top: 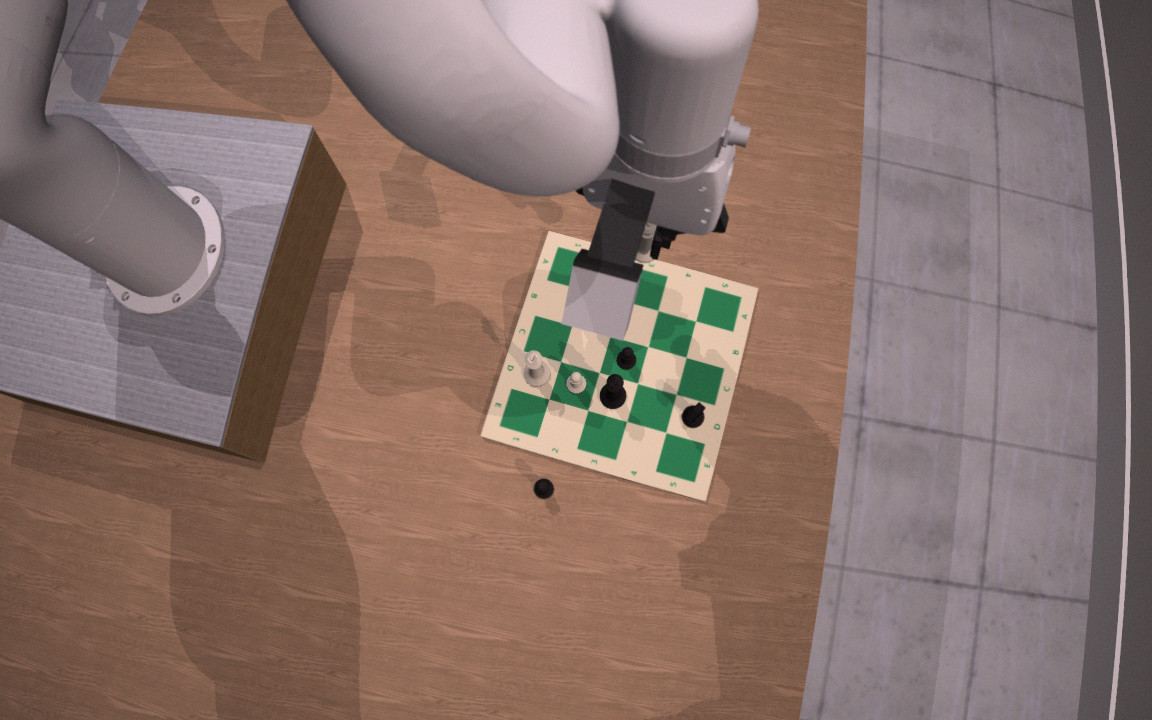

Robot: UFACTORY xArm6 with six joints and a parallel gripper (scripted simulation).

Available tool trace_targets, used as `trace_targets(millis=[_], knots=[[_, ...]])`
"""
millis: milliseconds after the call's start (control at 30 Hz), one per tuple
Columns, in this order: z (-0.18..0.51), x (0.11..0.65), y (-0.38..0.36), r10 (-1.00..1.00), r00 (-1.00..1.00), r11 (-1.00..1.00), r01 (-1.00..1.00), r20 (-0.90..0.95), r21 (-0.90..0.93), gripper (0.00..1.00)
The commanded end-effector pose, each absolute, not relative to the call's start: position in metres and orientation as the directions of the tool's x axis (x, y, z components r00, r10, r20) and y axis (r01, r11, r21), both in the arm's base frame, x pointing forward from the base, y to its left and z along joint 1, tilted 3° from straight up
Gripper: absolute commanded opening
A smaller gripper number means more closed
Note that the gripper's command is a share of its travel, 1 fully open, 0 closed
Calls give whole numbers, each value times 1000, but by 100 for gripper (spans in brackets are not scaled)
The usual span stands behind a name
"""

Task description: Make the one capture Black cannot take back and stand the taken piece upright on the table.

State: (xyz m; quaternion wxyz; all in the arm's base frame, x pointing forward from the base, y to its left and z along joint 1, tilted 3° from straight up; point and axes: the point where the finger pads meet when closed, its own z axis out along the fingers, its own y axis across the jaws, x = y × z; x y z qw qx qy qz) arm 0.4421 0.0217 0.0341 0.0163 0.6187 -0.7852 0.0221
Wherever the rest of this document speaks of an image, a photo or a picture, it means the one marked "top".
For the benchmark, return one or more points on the green and cream chessboard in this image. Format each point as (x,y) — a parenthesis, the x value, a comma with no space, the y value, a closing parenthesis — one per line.
(688,331)

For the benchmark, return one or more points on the white chess piece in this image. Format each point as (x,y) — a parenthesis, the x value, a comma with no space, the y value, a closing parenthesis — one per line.
(645,244)
(536,372)

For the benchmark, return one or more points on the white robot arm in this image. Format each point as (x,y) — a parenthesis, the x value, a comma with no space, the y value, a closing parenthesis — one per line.
(443,78)

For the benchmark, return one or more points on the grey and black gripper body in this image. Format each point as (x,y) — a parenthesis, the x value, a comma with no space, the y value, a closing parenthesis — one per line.
(692,206)

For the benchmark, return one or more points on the white pawn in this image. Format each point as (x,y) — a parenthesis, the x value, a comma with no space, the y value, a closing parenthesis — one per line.
(576,383)

